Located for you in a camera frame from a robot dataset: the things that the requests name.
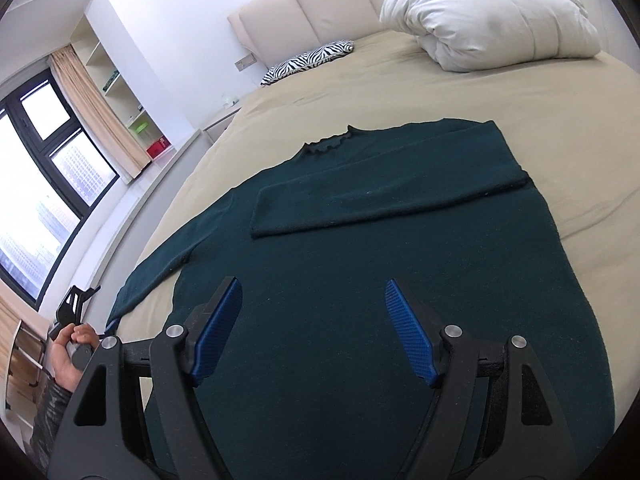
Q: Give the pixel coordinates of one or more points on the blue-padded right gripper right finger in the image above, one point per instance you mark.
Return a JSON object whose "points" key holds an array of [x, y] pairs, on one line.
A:
{"points": [[418, 329]]}

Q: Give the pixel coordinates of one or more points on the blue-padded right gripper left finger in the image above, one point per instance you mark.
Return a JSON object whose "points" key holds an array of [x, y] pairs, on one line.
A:
{"points": [[209, 327]]}

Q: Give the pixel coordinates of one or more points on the dark green knit sweater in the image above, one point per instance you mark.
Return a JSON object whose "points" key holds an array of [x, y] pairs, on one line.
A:
{"points": [[314, 382]]}

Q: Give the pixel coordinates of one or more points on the black jacket sleeve forearm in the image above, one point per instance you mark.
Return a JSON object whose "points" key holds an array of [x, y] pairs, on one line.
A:
{"points": [[51, 409]]}

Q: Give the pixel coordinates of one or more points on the person's left hand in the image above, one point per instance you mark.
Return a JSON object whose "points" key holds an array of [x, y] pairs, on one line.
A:
{"points": [[65, 373]]}

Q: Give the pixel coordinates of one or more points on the black framed window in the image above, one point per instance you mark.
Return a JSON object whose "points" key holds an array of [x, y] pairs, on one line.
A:
{"points": [[52, 177]]}

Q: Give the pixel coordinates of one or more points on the beige curtain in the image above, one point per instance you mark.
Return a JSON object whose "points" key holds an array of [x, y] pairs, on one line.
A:
{"points": [[91, 107]]}

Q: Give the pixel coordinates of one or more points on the red box on shelf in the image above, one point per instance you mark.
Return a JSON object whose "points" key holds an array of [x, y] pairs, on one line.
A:
{"points": [[157, 147]]}

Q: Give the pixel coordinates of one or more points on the white bedside table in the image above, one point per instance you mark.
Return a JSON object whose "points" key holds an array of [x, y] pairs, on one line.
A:
{"points": [[216, 125]]}

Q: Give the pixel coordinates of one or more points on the green item on shelf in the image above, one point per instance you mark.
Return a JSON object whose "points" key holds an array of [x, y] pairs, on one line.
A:
{"points": [[139, 123]]}

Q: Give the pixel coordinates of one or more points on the beige bed sheet mattress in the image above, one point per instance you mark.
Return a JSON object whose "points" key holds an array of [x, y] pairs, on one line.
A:
{"points": [[572, 126]]}

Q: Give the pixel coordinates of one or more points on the zebra print pillow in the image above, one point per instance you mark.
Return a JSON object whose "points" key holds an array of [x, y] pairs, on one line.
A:
{"points": [[308, 60]]}

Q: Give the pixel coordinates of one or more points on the white duvet pile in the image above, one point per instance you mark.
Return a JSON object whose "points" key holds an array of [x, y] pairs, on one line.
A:
{"points": [[464, 36]]}

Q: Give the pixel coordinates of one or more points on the beige padded headboard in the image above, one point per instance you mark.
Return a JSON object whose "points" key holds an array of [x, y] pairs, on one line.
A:
{"points": [[275, 30]]}

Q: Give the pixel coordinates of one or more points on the wall socket plate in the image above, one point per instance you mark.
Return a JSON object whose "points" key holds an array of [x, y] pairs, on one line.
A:
{"points": [[245, 62]]}

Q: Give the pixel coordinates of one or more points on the white wall shelf unit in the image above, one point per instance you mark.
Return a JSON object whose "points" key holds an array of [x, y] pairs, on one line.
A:
{"points": [[112, 61]]}

